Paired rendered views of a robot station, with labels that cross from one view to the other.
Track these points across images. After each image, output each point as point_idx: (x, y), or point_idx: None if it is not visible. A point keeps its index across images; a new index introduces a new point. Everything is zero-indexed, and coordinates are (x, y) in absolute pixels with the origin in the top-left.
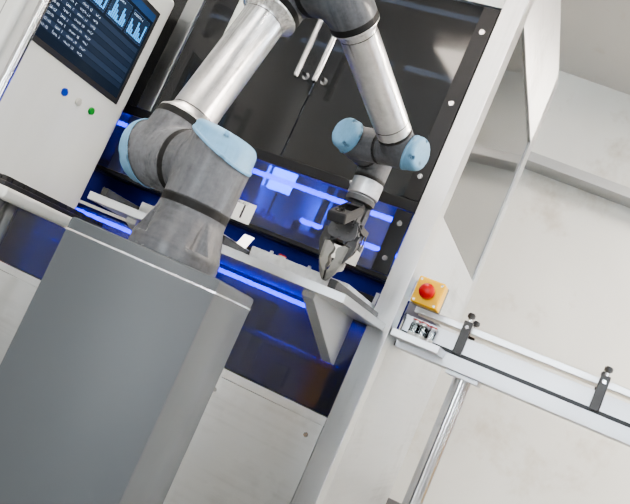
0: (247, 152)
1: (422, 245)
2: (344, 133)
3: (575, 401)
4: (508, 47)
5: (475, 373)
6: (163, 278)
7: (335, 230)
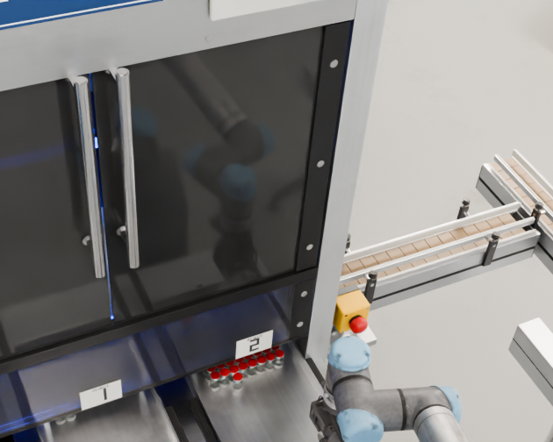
0: None
1: (335, 293)
2: (366, 440)
3: (470, 267)
4: (376, 67)
5: (386, 302)
6: None
7: (336, 440)
